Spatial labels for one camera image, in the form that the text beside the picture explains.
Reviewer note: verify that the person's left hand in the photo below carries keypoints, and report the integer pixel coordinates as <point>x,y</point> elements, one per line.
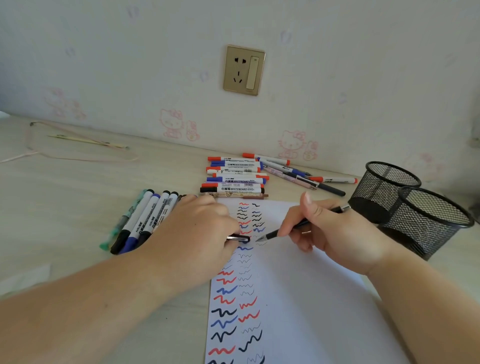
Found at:
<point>187,243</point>

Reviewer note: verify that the person's right hand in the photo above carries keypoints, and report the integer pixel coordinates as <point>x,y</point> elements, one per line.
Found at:
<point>345,240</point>

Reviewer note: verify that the person's right thumb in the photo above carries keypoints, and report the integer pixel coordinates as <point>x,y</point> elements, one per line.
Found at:
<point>312,208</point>

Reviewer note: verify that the person's left fingers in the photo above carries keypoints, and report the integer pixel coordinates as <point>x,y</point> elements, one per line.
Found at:
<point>225,228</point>

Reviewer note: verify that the black pen cap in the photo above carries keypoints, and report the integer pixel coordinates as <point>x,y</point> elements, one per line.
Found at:
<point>240,237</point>

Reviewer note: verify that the black ballpoint pen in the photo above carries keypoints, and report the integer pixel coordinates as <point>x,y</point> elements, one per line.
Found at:
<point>270,234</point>

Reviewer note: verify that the person's right forearm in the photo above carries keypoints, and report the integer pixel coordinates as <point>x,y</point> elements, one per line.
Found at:
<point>427,307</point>

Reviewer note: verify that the person's left forearm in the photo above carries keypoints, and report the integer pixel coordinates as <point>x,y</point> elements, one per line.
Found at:
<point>82,315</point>

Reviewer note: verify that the slim black pen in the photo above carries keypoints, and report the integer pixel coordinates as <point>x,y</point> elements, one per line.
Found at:
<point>330,189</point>

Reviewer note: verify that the red-capped white marker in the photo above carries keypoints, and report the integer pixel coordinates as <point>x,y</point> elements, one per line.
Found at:
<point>333,180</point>
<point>268,159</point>

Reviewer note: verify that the brown patterned pen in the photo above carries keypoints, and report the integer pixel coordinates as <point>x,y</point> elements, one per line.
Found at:
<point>240,195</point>

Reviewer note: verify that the pink patterned pen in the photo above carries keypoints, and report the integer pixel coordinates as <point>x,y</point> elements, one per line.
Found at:
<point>288,177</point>

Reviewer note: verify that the blue-capped white marker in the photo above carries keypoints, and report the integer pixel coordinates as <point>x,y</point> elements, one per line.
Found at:
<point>144,225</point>
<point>283,167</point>

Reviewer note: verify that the stack of whiteboard markers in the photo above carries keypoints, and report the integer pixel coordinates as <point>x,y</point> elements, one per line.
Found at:
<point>234,176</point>

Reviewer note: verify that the black-capped white marker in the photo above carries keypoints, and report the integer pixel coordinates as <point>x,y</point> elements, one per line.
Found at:
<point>135,219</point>
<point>159,221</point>

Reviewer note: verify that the black mesh pen holder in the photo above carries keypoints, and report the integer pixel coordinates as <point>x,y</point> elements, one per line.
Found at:
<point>423,221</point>
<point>382,187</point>

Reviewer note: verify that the white paper sheet with scribbles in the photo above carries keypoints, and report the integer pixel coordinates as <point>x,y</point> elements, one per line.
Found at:
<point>300,300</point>

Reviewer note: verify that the teal transparent pen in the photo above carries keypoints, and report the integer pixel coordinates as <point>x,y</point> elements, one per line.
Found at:
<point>123,221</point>

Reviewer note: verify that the thin bamboo stick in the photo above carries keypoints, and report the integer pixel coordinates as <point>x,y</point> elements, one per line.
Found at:
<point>86,140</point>

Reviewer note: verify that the gold wall socket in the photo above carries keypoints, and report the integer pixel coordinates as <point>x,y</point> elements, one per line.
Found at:
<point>243,70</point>

